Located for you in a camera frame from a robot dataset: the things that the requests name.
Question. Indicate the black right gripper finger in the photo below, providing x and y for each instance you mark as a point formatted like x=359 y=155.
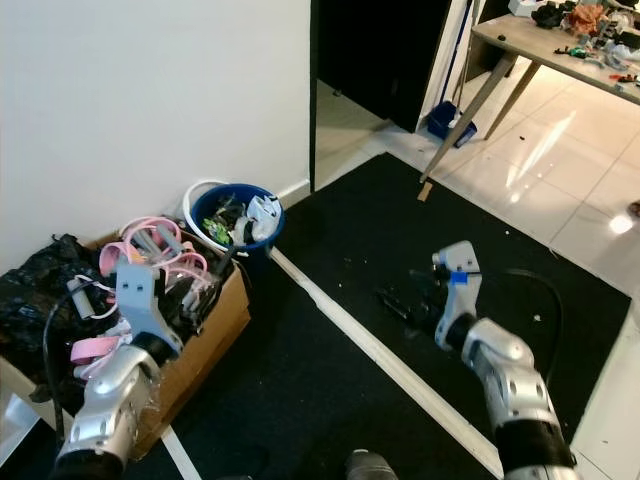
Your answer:
x=394 y=298
x=400 y=319

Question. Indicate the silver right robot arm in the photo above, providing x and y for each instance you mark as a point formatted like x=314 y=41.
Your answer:
x=510 y=385

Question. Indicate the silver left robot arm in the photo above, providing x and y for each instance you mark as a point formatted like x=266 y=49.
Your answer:
x=115 y=400

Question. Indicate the white crumpled trash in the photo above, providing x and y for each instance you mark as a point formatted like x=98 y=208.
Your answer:
x=263 y=215

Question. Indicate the black rubbish bag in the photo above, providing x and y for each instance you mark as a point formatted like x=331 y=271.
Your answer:
x=40 y=280

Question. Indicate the brown cardboard box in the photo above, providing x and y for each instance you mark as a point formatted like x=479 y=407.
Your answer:
x=210 y=340

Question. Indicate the green wrapper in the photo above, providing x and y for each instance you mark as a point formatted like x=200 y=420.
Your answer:
x=218 y=231

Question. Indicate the black floor mat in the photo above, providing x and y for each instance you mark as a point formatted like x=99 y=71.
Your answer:
x=360 y=230

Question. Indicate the blue plastic bucket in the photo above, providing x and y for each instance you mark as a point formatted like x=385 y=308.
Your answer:
x=272 y=240

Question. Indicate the grey right robot foot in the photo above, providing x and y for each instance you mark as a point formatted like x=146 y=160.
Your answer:
x=370 y=466

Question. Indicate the blue plastic dustpan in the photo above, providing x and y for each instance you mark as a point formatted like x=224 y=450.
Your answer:
x=448 y=122

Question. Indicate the light wooden table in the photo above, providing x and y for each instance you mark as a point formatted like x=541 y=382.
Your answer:
x=520 y=45

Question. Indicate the small white box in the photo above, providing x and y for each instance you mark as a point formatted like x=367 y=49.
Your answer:
x=523 y=8

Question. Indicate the black cloth bundle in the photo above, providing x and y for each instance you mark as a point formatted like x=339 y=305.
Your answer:
x=552 y=15

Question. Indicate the orange cloth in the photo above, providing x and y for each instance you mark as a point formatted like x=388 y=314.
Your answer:
x=585 y=18

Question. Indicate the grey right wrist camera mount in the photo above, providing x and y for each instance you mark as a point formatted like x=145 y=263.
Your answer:
x=458 y=265

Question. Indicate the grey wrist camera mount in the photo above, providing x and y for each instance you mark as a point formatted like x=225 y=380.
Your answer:
x=458 y=265
x=145 y=295

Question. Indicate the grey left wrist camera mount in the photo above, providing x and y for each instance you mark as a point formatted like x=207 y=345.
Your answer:
x=145 y=295

